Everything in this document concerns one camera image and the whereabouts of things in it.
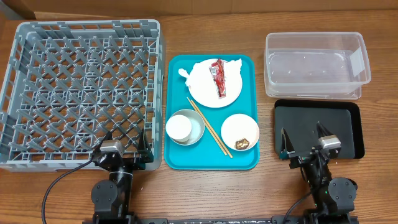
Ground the clear plastic bin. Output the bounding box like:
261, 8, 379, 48
264, 32, 371, 100

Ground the wooden chopstick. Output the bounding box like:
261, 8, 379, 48
186, 96, 228, 156
190, 99, 233, 159

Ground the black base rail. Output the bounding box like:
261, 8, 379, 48
82, 216, 359, 224

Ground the teal plastic tray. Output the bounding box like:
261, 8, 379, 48
164, 55, 259, 170

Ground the lower wooden chopstick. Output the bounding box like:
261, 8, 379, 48
186, 96, 228, 156

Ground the brown food scrap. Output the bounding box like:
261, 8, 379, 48
234, 138, 250, 150

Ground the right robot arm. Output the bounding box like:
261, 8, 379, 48
281, 122, 358, 223

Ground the upper wooden chopstick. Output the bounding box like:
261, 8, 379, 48
190, 99, 233, 159

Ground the black rectangular tray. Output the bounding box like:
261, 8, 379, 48
274, 99, 365, 160

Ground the large white plate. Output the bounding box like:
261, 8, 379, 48
188, 77, 243, 108

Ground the grey dishwasher rack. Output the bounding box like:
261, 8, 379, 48
1, 19, 165, 172

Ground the grey-green bowl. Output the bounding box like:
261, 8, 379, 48
171, 109, 205, 146

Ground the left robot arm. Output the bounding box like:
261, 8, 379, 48
91, 131, 154, 224

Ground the pink small bowl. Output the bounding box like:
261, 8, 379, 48
221, 114, 259, 151

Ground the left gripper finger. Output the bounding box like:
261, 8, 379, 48
137, 129, 153, 162
98, 131, 112, 152

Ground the white napkin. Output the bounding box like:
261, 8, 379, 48
178, 58, 242, 89

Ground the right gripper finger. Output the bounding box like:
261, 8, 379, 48
317, 121, 332, 138
279, 128, 295, 159

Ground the red sauce packet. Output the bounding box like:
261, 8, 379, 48
209, 59, 226, 98

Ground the white cup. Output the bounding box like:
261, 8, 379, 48
165, 114, 192, 142

